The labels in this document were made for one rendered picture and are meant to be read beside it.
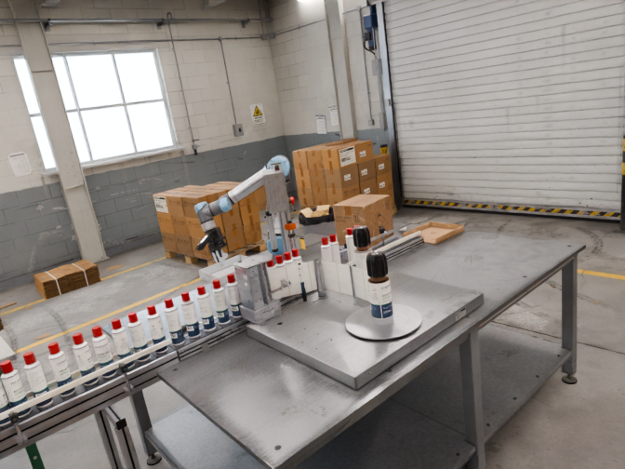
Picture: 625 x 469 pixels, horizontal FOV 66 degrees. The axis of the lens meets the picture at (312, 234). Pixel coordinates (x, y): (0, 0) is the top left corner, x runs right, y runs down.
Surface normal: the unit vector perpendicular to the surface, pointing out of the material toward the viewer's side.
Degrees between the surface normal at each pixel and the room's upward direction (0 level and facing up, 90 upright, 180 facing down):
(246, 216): 90
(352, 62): 90
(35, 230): 90
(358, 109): 90
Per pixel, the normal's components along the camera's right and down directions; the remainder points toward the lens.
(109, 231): 0.68, 0.11
